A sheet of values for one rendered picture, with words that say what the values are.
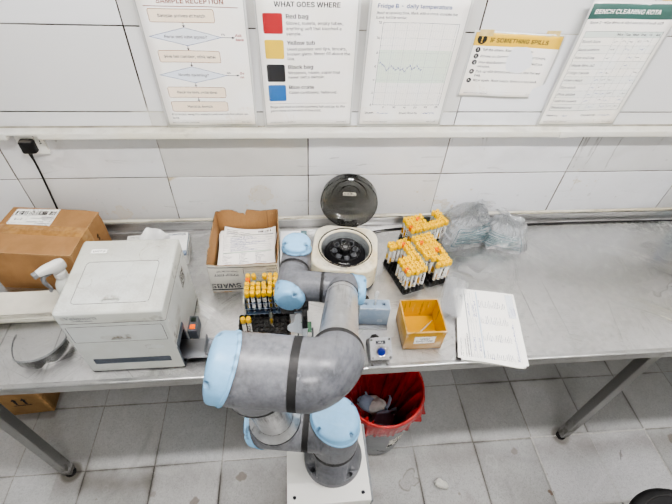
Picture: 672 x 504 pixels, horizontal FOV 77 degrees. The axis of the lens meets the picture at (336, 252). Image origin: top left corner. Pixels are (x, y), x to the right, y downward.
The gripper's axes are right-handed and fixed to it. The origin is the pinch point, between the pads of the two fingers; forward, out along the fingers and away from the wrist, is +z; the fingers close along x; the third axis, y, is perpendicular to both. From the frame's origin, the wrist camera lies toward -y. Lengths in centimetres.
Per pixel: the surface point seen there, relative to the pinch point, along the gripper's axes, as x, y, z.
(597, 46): -55, -94, -63
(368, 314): -4.8, -21.1, 5.0
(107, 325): 8, 53, -12
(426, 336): 5.1, -38.5, 4.3
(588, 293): -15, -108, 12
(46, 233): -35, 87, -6
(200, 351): 4.7, 32.8, 8.0
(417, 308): -7.6, -38.7, 6.6
